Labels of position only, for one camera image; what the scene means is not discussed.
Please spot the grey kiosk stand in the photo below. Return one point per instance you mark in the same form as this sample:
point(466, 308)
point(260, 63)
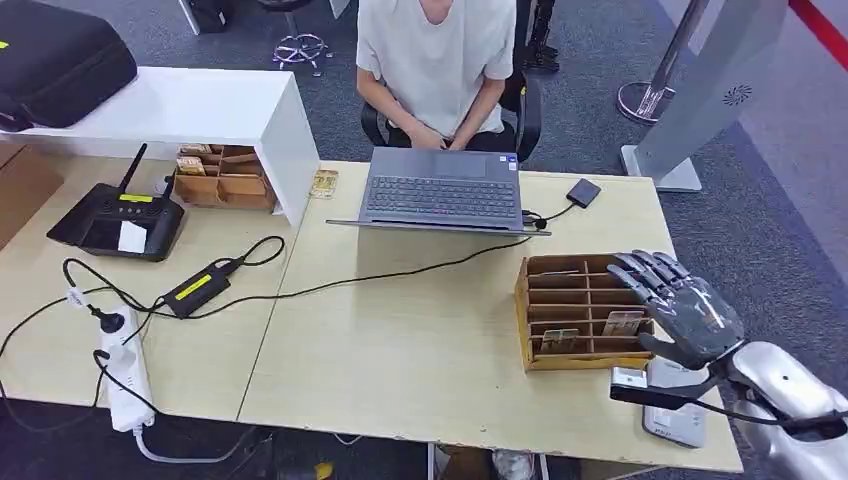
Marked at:
point(702, 79)

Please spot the wooden compartment box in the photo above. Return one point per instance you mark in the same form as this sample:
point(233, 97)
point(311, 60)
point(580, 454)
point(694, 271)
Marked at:
point(232, 187)

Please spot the yellow patterned card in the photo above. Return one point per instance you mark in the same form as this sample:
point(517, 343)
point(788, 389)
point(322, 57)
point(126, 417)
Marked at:
point(324, 184)

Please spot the white flat device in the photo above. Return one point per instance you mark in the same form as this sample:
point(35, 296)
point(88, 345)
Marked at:
point(676, 424)

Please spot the person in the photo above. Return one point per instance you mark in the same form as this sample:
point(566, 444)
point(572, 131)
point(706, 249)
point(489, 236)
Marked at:
point(437, 60)

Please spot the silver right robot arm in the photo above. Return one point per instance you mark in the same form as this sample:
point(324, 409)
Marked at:
point(788, 391)

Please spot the black mains plug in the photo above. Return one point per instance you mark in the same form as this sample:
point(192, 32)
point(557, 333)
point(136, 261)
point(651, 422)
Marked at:
point(109, 322)

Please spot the white power strip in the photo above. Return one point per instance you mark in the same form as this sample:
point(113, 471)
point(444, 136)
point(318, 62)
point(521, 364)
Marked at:
point(129, 384)

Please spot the grey laptop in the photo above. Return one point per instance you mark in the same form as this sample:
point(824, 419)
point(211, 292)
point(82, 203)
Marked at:
point(440, 195)

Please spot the black carrying case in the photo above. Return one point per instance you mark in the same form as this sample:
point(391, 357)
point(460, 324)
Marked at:
point(60, 60)

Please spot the red barrier belt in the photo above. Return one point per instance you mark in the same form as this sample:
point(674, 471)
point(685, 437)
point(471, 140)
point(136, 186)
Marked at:
point(821, 30)

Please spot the beige printed card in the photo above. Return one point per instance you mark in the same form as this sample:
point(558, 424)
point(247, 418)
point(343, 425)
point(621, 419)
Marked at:
point(560, 341)
point(623, 323)

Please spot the person's right hand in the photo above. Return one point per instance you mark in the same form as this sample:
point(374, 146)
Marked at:
point(426, 137)

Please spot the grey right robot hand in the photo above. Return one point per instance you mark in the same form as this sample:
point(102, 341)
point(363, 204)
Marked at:
point(696, 318)

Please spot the black remote controller with antennas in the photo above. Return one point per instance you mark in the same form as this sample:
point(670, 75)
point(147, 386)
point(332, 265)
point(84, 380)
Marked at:
point(99, 222)

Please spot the black power adapter yellow label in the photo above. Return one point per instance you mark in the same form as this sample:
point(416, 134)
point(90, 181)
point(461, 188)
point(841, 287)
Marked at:
point(195, 290)

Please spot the card stack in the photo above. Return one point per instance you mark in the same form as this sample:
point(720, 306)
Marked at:
point(190, 166)
point(195, 149)

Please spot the person's left hand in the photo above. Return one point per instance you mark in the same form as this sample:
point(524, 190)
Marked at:
point(459, 144)

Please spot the black office chair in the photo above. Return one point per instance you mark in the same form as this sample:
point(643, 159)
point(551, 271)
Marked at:
point(526, 112)

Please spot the yellow black object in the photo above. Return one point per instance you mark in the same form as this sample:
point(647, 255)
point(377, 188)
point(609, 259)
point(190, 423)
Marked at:
point(321, 472)

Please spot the black legs with shoes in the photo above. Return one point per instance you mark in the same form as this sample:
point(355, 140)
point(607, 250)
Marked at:
point(542, 56)

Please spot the wooden slotted card box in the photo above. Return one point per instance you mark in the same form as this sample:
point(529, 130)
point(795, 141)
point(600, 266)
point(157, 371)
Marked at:
point(570, 298)

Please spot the black box on floor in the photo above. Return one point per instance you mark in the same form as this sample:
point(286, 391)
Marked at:
point(208, 16)

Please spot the chrome chair base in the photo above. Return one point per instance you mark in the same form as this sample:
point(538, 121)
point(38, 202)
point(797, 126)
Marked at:
point(299, 48)

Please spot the white desk shelf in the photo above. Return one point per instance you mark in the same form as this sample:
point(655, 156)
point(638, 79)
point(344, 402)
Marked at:
point(199, 106)

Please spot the black external drive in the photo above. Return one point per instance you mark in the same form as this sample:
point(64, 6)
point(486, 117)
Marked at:
point(584, 193)

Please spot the white shoe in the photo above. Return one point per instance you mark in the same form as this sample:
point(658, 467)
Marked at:
point(513, 467)

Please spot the chrome stanchion post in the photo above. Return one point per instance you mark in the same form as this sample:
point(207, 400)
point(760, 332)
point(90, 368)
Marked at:
point(646, 99)

